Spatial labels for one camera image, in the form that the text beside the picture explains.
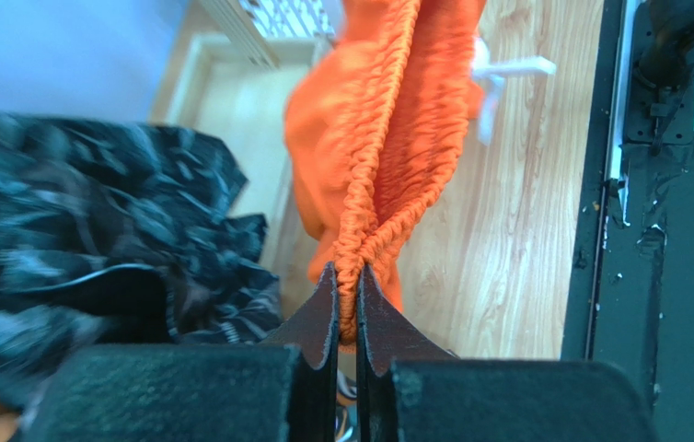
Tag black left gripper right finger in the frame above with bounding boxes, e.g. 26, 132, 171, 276
356, 267, 657, 441

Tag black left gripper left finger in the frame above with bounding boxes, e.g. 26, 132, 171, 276
22, 264, 339, 441

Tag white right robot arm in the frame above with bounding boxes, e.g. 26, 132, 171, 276
623, 1, 694, 146

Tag dark leaf-pattern shorts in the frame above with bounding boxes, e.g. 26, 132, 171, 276
0, 112, 282, 408

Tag wooden clothes rack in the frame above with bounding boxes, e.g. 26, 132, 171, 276
151, 1, 330, 274

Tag white laundry basket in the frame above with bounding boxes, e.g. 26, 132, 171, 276
239, 0, 335, 39

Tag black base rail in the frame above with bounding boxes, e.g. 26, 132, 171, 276
561, 1, 694, 441

